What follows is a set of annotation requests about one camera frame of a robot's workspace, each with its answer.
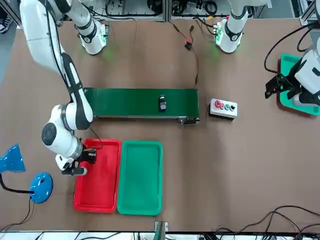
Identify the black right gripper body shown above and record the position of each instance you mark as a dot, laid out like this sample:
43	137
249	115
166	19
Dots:
89	157

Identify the black barrel plug lead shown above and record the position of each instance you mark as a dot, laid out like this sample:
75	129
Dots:
192	27

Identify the green belt conveyor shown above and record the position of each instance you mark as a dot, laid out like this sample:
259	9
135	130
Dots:
132	102

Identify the metal camera bracket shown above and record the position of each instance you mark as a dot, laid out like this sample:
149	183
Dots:
161	230

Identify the green plastic tray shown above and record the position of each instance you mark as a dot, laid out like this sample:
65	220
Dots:
140	177
287	62

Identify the aluminium frame rail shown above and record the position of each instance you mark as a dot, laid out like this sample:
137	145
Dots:
167	12

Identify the grey push button control box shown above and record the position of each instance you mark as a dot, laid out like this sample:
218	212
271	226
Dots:
222	113

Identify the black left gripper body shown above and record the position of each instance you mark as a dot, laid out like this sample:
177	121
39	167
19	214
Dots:
295	71

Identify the green push button switch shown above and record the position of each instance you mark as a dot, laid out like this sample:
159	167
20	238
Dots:
162	105

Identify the small green circuit board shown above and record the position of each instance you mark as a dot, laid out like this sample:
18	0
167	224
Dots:
217	30

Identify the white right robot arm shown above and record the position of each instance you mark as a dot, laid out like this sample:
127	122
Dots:
37	37

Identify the black and white sneaker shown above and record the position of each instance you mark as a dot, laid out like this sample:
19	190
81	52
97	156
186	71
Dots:
5	25

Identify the red plastic tray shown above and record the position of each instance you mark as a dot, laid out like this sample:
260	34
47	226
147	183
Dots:
100	190

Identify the blue desk lamp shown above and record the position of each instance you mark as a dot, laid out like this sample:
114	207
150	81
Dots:
41	187

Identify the small black connector module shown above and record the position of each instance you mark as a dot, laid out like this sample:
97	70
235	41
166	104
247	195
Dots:
188	45

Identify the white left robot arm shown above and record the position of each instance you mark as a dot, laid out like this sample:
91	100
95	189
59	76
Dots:
231	35

